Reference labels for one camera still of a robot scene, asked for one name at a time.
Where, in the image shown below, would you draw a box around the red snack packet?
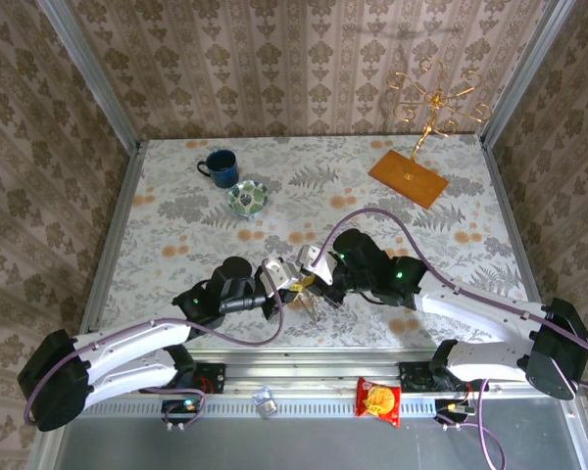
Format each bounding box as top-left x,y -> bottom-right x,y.
355,376 -> 402,429

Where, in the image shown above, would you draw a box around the dark blue mug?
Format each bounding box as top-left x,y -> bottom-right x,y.
197,149 -> 240,190

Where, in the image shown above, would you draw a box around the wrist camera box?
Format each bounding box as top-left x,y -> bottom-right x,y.
296,244 -> 335,286
262,258 -> 296,295

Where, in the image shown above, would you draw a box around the small clear blue packet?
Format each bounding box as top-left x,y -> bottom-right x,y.
251,386 -> 278,420

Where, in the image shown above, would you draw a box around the aluminium cross rail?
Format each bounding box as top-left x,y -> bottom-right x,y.
48,350 -> 582,398

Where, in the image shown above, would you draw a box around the grey metal panel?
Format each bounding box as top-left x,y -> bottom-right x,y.
28,396 -> 588,470

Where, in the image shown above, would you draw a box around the golden stand on wooden base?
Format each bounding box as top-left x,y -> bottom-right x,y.
368,57 -> 495,211

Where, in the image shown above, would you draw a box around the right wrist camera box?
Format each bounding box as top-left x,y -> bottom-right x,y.
296,244 -> 335,286

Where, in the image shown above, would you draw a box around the green leaf pattern bowl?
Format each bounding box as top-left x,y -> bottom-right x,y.
226,179 -> 272,216

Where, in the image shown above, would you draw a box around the aluminium frame post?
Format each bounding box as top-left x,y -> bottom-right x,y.
479,0 -> 574,146
36,0 -> 143,148

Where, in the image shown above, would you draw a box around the aluminium side rail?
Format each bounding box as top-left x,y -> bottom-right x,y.
478,135 -> 560,356
73,140 -> 149,358

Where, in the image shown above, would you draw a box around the small black connector board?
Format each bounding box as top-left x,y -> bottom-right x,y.
161,399 -> 202,432
434,399 -> 476,432

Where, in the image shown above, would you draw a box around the slotted grey cable duct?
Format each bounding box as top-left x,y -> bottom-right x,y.
66,397 -> 440,418

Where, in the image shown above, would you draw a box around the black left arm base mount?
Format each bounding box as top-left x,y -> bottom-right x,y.
138,361 -> 226,396

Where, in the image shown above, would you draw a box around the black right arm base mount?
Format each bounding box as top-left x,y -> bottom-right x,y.
399,360 -> 490,395

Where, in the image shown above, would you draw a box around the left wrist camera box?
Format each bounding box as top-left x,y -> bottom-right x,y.
262,258 -> 296,295

